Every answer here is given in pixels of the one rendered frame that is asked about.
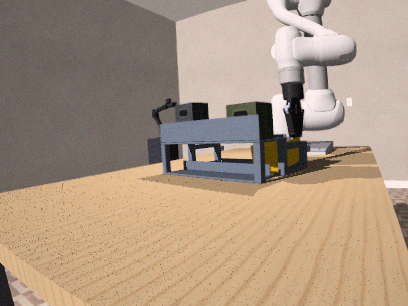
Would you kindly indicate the yellow bin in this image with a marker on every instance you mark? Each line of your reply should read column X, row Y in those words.
column 271, row 155

